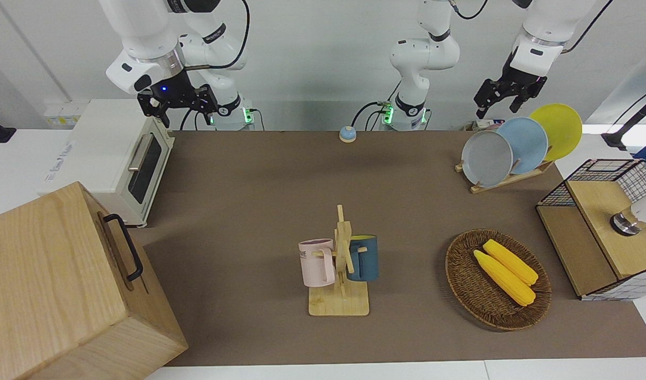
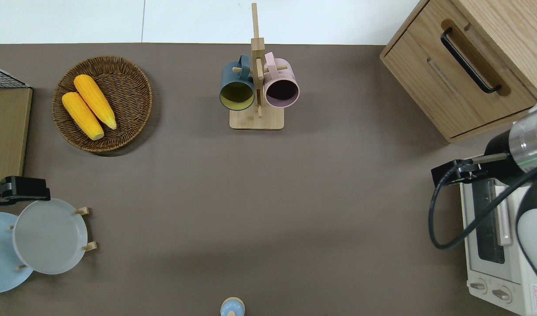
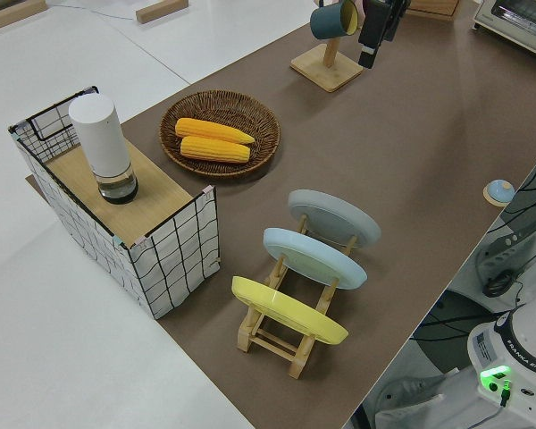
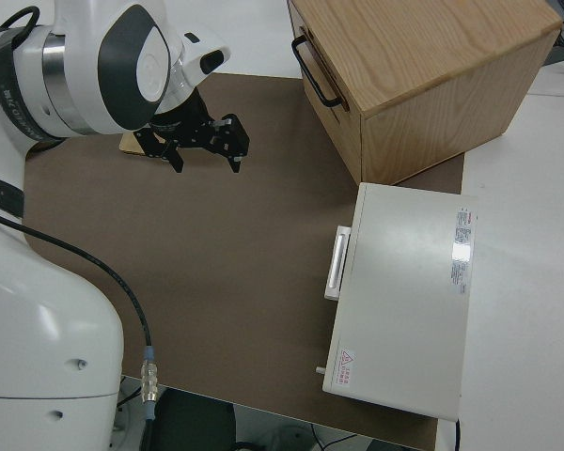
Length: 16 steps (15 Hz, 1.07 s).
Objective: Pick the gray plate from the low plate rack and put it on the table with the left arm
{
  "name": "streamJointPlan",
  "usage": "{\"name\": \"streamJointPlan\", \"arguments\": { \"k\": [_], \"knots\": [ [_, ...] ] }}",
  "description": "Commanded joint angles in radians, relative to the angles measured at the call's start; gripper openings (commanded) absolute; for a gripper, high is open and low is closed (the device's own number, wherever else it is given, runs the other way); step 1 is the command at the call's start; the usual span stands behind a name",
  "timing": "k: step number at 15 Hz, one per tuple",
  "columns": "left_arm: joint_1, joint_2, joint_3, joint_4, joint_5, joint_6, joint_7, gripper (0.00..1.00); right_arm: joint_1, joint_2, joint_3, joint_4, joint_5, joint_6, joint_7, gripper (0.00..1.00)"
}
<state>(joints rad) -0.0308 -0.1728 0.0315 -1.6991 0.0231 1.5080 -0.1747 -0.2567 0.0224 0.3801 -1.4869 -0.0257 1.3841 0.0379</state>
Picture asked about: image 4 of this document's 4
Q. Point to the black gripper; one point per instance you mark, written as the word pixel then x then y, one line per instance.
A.
pixel 183 124

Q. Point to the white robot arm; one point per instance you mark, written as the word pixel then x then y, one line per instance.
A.
pixel 51 291

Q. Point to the wooden mug stand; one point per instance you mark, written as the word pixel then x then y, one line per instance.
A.
pixel 130 143

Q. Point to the brown table mat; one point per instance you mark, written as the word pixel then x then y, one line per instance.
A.
pixel 216 263

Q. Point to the light wooden cabinet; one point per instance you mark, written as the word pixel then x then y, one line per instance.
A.
pixel 427 70

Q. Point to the white toaster oven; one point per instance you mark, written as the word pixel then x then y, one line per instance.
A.
pixel 404 300

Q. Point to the dark object under table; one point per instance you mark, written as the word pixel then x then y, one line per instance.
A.
pixel 188 423

